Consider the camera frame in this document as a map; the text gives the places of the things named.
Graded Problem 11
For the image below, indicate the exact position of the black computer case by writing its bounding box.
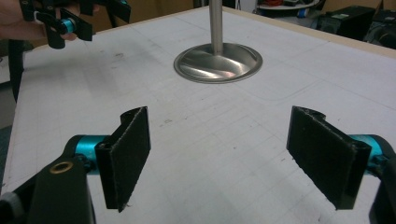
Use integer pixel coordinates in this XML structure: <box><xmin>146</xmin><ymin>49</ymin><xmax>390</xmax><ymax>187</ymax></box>
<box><xmin>317</xmin><ymin>5</ymin><xmax>376</xmax><ymax>42</ymax></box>

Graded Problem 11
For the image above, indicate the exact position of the brown cardboard sheet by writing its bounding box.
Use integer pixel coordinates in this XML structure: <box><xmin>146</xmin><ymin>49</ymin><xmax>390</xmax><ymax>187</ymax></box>
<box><xmin>321</xmin><ymin>0</ymin><xmax>396</xmax><ymax>13</ymax></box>

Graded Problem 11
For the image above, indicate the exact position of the white round table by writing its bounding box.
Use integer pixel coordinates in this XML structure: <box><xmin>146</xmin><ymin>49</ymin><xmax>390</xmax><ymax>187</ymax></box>
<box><xmin>257</xmin><ymin>0</ymin><xmax>321</xmax><ymax>11</ymax></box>

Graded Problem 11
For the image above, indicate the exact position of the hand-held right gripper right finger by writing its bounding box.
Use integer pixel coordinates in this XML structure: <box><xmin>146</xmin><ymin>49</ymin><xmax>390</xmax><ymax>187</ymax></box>
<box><xmin>285</xmin><ymin>105</ymin><xmax>389</xmax><ymax>211</ymax></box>

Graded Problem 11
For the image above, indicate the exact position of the silver metal stand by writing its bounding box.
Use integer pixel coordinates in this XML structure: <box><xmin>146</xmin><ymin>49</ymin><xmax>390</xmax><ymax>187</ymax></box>
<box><xmin>173</xmin><ymin>0</ymin><xmax>263</xmax><ymax>85</ymax></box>

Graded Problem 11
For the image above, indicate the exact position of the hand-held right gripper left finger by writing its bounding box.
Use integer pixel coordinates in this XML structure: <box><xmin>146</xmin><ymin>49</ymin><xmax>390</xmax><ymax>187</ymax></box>
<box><xmin>74</xmin><ymin>105</ymin><xmax>152</xmax><ymax>214</ymax></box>

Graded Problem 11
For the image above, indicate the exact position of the white grid mat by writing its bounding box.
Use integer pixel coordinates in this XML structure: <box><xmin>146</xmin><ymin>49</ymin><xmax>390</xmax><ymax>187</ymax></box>
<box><xmin>0</xmin><ymin>7</ymin><xmax>396</xmax><ymax>224</ymax></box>

